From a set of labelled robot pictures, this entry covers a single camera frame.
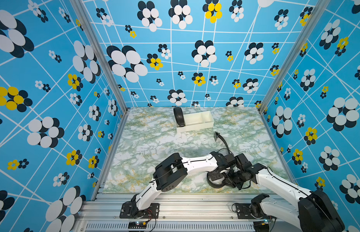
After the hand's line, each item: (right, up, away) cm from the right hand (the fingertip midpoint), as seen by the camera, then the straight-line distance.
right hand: (223, 181), depth 83 cm
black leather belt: (0, +25, +18) cm, 31 cm away
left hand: (-4, +3, +4) cm, 6 cm away
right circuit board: (+15, -17, -13) cm, 26 cm away
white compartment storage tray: (-14, +34, +29) cm, 47 cm away
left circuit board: (-47, -18, -11) cm, 51 cm away
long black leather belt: (-26, +38, +12) cm, 48 cm away
